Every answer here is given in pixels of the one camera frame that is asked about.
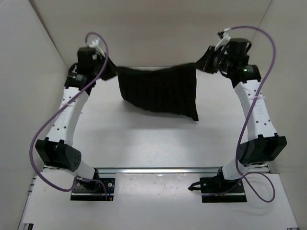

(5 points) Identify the aluminium front rail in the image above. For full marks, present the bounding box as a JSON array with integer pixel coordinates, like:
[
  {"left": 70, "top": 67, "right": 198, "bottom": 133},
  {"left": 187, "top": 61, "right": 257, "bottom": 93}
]
[{"left": 97, "top": 167, "right": 219, "bottom": 174}]

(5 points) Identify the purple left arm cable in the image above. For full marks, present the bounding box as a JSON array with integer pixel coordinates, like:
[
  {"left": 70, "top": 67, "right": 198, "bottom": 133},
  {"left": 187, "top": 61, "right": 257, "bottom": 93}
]
[{"left": 29, "top": 32, "right": 111, "bottom": 192}]

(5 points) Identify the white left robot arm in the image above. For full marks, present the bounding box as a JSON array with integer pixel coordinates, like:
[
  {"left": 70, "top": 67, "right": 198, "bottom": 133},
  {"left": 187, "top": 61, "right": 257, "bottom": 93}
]
[{"left": 35, "top": 47, "right": 105, "bottom": 191}]

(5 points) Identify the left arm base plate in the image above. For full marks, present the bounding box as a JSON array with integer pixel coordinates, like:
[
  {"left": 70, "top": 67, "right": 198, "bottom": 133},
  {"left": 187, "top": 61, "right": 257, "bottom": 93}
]
[{"left": 70, "top": 174, "right": 116, "bottom": 202}]

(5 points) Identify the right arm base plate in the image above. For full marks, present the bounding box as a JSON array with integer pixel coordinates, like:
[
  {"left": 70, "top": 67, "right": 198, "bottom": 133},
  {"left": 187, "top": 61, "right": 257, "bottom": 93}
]
[{"left": 188, "top": 175, "right": 247, "bottom": 203}]

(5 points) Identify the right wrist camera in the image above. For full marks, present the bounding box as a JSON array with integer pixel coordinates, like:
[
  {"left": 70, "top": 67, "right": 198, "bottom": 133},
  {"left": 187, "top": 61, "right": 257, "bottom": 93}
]
[{"left": 214, "top": 28, "right": 231, "bottom": 51}]

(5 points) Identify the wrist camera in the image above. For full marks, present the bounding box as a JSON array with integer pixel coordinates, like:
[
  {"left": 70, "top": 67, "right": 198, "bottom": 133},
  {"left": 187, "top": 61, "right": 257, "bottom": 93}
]
[
  {"left": 88, "top": 38, "right": 106, "bottom": 57},
  {"left": 214, "top": 28, "right": 231, "bottom": 51}
]

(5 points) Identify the black pleated skirt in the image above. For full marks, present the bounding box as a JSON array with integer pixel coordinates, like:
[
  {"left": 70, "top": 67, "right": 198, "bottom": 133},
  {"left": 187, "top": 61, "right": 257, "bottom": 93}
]
[{"left": 102, "top": 61, "right": 209, "bottom": 122}]

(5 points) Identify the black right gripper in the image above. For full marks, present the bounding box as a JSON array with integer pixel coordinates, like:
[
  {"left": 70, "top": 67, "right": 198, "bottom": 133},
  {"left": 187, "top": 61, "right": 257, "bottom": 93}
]
[{"left": 192, "top": 47, "right": 234, "bottom": 75}]

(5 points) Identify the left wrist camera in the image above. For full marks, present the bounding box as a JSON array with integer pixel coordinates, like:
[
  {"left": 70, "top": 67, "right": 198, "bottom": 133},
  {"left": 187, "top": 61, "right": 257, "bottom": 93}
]
[{"left": 88, "top": 38, "right": 106, "bottom": 57}]

